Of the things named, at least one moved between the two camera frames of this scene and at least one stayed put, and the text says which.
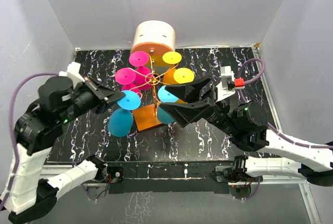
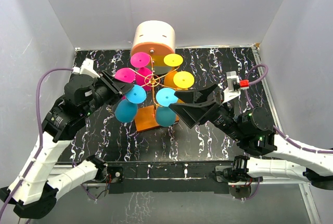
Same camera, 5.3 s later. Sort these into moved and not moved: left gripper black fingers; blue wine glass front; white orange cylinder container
Moved: blue wine glass front; left gripper black fingers
Not moved: white orange cylinder container
